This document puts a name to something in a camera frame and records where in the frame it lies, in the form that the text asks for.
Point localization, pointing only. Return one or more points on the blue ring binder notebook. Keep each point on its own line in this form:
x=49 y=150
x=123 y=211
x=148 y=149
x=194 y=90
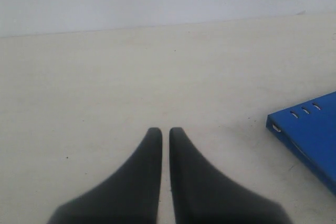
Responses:
x=308 y=131

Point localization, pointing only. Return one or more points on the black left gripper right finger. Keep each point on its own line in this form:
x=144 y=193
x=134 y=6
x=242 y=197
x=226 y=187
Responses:
x=202 y=194

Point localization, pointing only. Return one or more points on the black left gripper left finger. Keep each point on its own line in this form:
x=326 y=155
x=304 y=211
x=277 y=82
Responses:
x=130 y=195

